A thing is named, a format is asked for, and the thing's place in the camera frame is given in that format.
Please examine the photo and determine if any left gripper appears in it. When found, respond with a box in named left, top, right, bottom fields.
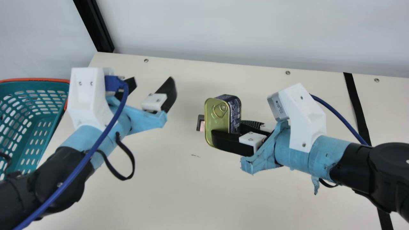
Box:
left=59, top=77, right=177, bottom=170

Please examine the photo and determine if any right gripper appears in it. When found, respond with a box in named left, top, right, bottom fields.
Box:
left=211, top=120, right=352, bottom=195

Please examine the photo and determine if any rectangular gold tin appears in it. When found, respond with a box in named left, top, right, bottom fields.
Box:
left=204, top=94, right=242, bottom=148

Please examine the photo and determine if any black strip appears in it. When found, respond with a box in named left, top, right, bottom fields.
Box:
left=343, top=73, right=394, bottom=230

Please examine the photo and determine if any teal shopping basket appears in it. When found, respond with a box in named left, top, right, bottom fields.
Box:
left=0, top=78, right=70, bottom=179

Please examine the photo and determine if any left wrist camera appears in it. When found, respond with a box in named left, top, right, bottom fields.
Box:
left=67, top=67, right=115, bottom=131

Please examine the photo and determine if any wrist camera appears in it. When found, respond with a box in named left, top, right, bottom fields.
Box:
left=67, top=67, right=115, bottom=131
left=267, top=83, right=327, bottom=153

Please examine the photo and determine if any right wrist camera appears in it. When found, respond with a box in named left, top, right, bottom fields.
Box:
left=267, top=83, right=327, bottom=153

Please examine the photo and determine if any thin black cable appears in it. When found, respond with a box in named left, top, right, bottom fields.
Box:
left=319, top=178, right=339, bottom=188
left=83, top=132, right=135, bottom=181

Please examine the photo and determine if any blue cable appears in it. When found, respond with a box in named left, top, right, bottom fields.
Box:
left=309, top=94, right=369, bottom=146
left=13, top=75, right=129, bottom=230

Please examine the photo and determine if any black post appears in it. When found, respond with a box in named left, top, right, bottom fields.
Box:
left=73, top=0, right=115, bottom=53

